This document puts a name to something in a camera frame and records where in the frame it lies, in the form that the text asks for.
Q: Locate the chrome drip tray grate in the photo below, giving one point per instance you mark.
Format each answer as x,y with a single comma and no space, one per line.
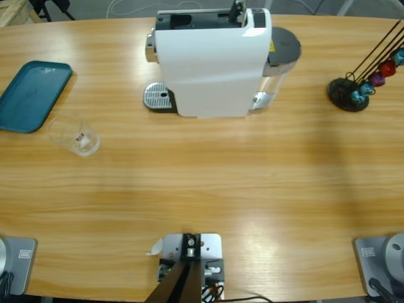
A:
154,94

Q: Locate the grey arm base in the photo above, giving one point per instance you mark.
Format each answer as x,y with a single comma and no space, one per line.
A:
22,259
369,262

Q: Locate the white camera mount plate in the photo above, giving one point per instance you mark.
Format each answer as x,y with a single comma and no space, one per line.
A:
211,244

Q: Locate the black capsule holder with rods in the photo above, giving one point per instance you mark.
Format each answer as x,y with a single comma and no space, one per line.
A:
339,91

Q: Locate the white metal furniture leg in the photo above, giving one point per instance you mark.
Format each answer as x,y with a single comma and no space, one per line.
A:
269,3

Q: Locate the teal coffee capsule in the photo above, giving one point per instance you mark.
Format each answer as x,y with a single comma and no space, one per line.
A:
399,57

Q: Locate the black camera post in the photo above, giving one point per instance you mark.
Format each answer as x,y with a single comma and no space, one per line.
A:
180,284

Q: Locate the silver coffee machine lever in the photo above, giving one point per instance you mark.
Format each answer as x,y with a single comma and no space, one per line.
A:
236,11

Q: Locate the clear water tank grey lid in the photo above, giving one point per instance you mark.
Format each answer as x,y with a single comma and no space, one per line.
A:
282,44

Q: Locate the white capsule coffee machine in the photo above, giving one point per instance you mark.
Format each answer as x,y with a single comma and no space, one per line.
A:
208,69

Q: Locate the purple coffee capsule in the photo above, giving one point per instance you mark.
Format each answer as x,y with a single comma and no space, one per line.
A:
377,79

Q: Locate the black mount clamp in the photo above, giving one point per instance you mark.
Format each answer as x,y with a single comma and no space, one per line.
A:
217,265
164,269

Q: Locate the light blue coffee capsule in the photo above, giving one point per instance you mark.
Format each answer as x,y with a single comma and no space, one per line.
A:
356,96
366,89

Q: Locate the teal plastic tray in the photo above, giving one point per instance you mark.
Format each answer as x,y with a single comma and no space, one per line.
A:
31,94

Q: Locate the black chair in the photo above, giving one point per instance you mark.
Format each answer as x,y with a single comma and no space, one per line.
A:
53,3

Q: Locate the red coffee capsule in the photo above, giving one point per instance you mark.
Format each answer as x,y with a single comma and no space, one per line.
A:
387,68

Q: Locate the clear glass cup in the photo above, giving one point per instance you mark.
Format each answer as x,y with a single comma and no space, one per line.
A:
82,143

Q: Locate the white tape tag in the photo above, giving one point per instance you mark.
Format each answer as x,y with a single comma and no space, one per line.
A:
156,247

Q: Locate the white metal table frame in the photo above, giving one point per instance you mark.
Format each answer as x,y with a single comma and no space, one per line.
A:
345,8

